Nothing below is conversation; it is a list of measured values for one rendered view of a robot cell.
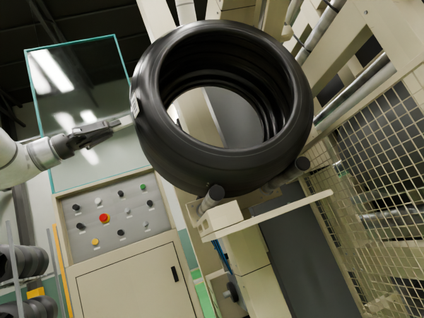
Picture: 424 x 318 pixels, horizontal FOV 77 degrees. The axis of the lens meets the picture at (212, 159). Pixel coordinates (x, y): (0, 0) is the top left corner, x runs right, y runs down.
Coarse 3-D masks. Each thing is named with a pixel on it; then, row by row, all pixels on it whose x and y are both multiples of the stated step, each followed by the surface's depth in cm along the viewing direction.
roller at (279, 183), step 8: (296, 160) 80; (304, 160) 79; (288, 168) 84; (296, 168) 80; (304, 168) 79; (280, 176) 91; (288, 176) 86; (296, 176) 85; (264, 184) 107; (272, 184) 100; (280, 184) 96; (264, 192) 110
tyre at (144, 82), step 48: (192, 48) 101; (240, 48) 102; (144, 96) 75; (240, 96) 116; (288, 96) 101; (144, 144) 77; (192, 144) 72; (288, 144) 76; (192, 192) 89; (240, 192) 87
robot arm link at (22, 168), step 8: (16, 144) 71; (24, 144) 76; (16, 152) 70; (24, 152) 73; (16, 160) 70; (24, 160) 72; (32, 160) 74; (0, 168) 67; (8, 168) 69; (16, 168) 71; (24, 168) 72; (32, 168) 74; (0, 176) 69; (8, 176) 71; (16, 176) 72; (24, 176) 74; (32, 176) 76; (0, 184) 72; (8, 184) 73; (16, 184) 75
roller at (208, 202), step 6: (216, 186) 73; (210, 192) 72; (216, 192) 73; (222, 192) 73; (204, 198) 83; (210, 198) 73; (216, 198) 72; (222, 198) 73; (204, 204) 85; (210, 204) 79; (216, 204) 81; (198, 210) 104; (204, 210) 91
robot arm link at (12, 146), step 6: (0, 132) 64; (0, 138) 63; (6, 138) 66; (0, 144) 63; (6, 144) 65; (12, 144) 68; (0, 150) 64; (6, 150) 66; (12, 150) 68; (0, 156) 65; (6, 156) 66; (12, 156) 68; (0, 162) 66; (6, 162) 67
